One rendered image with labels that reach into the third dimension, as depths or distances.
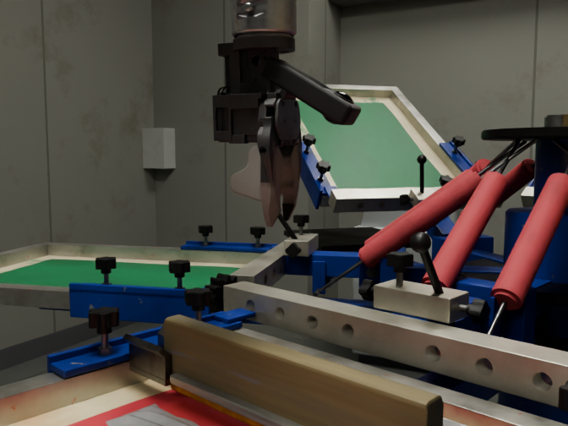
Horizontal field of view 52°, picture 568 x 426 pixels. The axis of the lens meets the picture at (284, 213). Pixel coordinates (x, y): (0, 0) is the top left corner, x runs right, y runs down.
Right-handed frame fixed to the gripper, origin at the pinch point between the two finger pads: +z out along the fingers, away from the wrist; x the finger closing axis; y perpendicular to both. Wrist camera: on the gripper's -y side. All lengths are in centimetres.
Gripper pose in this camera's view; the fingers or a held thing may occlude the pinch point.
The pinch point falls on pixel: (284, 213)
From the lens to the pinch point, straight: 69.2
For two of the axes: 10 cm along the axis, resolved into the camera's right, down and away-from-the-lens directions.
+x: -3.8, 1.4, -9.2
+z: 0.2, 9.9, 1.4
